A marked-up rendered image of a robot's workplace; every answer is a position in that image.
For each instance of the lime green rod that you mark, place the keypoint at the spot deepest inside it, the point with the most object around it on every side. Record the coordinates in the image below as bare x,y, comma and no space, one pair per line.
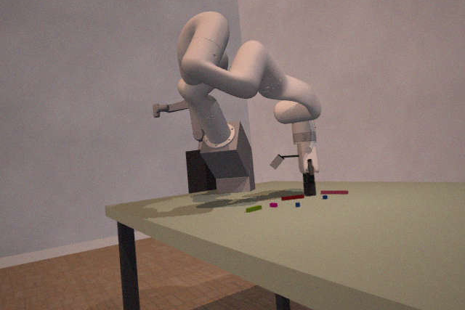
255,208

